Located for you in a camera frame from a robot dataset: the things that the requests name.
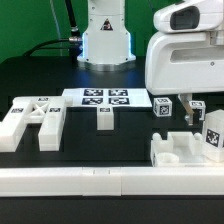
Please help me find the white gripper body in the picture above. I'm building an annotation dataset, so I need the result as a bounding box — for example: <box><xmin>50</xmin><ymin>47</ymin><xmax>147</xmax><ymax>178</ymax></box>
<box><xmin>145</xmin><ymin>32</ymin><xmax>224</xmax><ymax>95</ymax></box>

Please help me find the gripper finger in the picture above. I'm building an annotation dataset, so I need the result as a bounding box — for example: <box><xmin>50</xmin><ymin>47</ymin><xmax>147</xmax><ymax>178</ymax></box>
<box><xmin>178</xmin><ymin>93</ymin><xmax>194</xmax><ymax>125</ymax></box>

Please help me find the white chair seat part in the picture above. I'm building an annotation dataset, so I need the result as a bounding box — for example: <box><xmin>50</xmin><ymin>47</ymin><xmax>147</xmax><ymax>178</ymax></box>
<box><xmin>150</xmin><ymin>132</ymin><xmax>205</xmax><ymax>167</ymax></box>

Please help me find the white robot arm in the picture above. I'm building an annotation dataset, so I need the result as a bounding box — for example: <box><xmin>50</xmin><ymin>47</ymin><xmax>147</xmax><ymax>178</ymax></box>
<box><xmin>145</xmin><ymin>31</ymin><xmax>224</xmax><ymax>125</ymax></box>

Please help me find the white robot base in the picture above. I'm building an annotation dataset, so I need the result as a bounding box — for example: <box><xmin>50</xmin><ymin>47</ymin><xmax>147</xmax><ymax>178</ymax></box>
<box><xmin>77</xmin><ymin>0</ymin><xmax>136</xmax><ymax>71</ymax></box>

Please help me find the white tagged cube right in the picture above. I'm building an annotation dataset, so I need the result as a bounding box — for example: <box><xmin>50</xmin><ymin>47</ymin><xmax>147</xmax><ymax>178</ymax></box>
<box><xmin>189</xmin><ymin>100</ymin><xmax>206</xmax><ymax>122</ymax></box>

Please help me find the white tagged cube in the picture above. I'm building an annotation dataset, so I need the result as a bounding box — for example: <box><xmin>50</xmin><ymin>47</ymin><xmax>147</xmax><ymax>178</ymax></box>
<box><xmin>189</xmin><ymin>100</ymin><xmax>206</xmax><ymax>122</ymax></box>
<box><xmin>153</xmin><ymin>97</ymin><xmax>172</xmax><ymax>117</ymax></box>

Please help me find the white tagged cube left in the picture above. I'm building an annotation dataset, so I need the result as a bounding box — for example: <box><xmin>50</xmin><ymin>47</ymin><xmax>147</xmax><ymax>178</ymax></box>
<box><xmin>153</xmin><ymin>97</ymin><xmax>172</xmax><ymax>117</ymax></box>

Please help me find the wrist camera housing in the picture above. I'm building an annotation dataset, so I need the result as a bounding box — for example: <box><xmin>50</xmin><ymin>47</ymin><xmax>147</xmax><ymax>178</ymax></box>
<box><xmin>153</xmin><ymin>0</ymin><xmax>224</xmax><ymax>33</ymax></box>

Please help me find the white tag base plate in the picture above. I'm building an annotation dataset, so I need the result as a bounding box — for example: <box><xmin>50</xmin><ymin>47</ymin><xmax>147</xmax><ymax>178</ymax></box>
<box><xmin>62</xmin><ymin>88</ymin><xmax>152</xmax><ymax>108</ymax></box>

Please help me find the black cable with connector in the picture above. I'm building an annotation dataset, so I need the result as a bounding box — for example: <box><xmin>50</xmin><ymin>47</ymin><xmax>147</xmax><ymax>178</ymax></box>
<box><xmin>21</xmin><ymin>0</ymin><xmax>84</xmax><ymax>58</ymax></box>

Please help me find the white front fence rail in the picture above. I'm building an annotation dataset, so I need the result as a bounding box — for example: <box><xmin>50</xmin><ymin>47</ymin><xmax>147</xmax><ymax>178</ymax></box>
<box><xmin>0</xmin><ymin>167</ymin><xmax>224</xmax><ymax>197</ymax></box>

